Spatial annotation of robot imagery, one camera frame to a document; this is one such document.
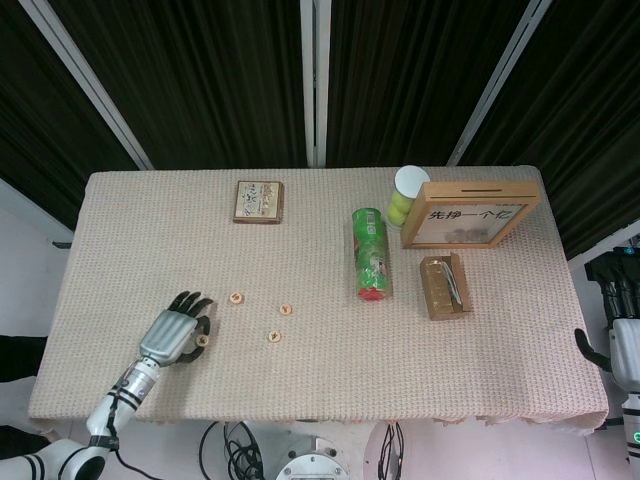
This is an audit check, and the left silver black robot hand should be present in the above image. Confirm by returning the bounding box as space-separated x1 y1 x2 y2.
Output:
137 291 217 370

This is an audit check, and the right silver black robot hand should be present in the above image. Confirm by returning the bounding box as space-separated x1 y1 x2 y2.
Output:
573 272 640 394

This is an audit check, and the grey round robot base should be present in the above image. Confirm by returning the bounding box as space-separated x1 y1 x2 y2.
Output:
276 434 354 480

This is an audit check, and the black background equipment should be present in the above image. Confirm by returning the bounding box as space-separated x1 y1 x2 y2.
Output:
583 244 640 281

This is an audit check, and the beige woven tablecloth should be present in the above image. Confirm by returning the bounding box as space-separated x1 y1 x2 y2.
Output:
29 164 609 427

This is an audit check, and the brown flat printed box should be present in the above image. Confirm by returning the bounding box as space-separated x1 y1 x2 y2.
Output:
232 180 285 225

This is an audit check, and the dark item in plastic bag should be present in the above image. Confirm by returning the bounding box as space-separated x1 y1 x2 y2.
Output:
442 259 464 306

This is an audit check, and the open brown cardboard box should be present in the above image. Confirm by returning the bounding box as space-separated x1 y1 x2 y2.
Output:
418 252 474 321

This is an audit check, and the green chips can red lid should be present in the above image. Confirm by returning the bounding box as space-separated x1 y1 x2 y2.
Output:
351 207 395 303

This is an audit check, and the black curtain panel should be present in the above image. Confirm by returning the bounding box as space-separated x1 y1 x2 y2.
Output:
324 0 534 169
47 0 309 172
0 0 141 232
457 0 640 261

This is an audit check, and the clear tube white lid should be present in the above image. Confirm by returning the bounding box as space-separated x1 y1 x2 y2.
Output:
384 165 431 230

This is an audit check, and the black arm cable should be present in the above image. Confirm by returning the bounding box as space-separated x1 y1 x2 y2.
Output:
105 384 162 476

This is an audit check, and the black cable bundle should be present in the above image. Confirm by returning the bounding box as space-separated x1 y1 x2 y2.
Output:
377 421 409 480
199 419 264 480

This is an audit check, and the wooden frame money box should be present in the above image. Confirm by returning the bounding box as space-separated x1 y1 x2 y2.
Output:
400 181 543 250

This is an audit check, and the white aluminium frame post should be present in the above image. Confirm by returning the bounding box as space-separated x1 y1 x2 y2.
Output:
298 0 332 169
18 0 153 170
448 0 552 166

